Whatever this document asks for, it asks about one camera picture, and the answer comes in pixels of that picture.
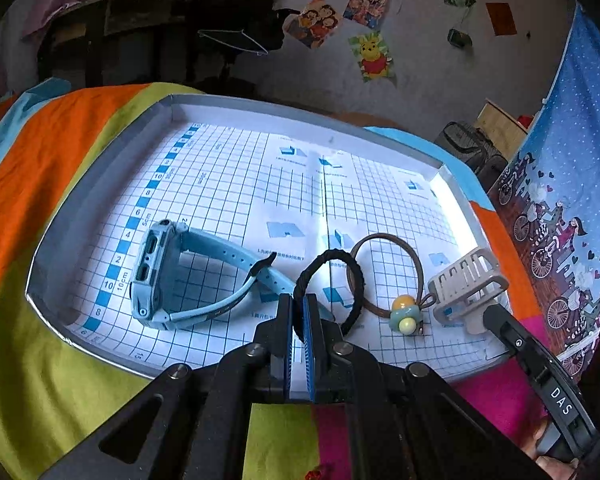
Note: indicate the yellow bear wall poster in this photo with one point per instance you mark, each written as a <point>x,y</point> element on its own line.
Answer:
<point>372,57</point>

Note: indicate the cartoon family wall poster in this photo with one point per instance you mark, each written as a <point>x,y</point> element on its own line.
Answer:
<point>314,22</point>

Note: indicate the grey tray with grid paper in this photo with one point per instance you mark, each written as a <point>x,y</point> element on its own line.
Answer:
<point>230,185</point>

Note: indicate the light wooden cabinet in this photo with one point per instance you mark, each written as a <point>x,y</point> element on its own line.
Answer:
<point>500,122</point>

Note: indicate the small green hanging pouch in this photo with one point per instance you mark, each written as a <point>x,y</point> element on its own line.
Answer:
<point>459,39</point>

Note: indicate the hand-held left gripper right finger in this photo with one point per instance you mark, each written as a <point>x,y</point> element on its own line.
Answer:
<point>312,347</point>

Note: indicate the dark wooden desk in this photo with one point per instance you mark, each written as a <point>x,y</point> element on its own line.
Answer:
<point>130,15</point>

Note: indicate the colourful patchwork blanket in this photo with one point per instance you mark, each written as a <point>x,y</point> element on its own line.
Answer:
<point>55,160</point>

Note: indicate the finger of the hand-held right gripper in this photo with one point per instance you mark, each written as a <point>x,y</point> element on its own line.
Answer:
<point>512,332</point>

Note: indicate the person's right hand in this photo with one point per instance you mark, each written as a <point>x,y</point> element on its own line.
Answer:
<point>552,469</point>

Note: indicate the red paper wall decoration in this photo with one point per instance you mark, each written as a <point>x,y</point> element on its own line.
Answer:
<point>501,19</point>

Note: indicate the dark suitcase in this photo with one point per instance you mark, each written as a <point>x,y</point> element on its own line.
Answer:
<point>467,147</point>

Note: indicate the black office chair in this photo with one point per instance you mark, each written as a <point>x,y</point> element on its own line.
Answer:
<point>235,5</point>

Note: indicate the blue printed curtain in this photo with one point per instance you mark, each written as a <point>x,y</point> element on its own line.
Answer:
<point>580,135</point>

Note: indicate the anime character wall poster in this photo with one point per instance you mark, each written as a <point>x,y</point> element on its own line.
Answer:
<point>367,4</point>

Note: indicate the white hair claw clip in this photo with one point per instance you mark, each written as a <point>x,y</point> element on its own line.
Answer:
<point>450,312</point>

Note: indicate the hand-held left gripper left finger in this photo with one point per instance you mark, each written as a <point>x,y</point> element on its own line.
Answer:
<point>285,345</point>

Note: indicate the light blue smartwatch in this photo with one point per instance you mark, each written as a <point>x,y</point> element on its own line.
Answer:
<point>147,280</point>

